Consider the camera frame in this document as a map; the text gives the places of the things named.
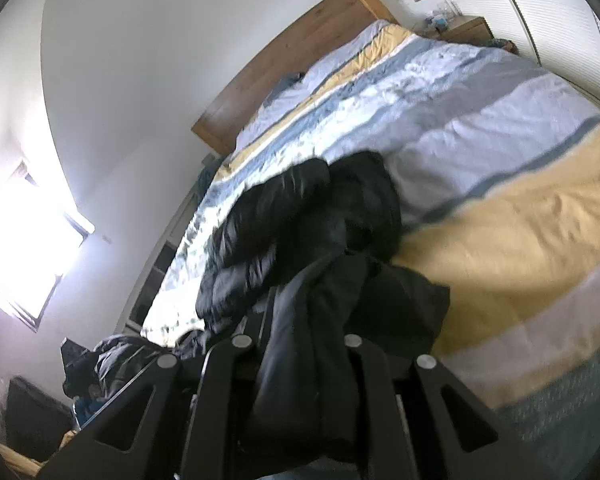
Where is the grey pillow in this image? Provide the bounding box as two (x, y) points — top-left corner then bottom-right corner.
(265, 72), (306, 103)

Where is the black box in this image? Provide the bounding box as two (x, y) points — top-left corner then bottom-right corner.
(5, 377), (76, 461)

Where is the black puffer jacket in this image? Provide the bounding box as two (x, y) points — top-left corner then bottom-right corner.
(92, 150), (451, 466)

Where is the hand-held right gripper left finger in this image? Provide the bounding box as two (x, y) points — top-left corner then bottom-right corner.
(35, 285), (281, 480)

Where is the wooden nightstand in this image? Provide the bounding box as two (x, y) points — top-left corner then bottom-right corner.
(420, 16), (496, 46)

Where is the wooden headboard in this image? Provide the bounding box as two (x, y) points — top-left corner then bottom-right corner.
(191, 0), (401, 156)

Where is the blue-grey cloth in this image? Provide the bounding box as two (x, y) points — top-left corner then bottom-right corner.
(197, 157), (226, 201)

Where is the striped duvet bed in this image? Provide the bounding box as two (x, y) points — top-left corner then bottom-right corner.
(140, 19), (600, 456)

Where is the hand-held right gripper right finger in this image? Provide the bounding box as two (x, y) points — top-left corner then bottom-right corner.
(342, 332), (546, 480)

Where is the window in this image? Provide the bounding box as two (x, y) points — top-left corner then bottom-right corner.
(0, 160), (96, 333)

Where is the white wardrobe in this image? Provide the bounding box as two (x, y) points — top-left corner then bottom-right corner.
(415, 0), (600, 126)

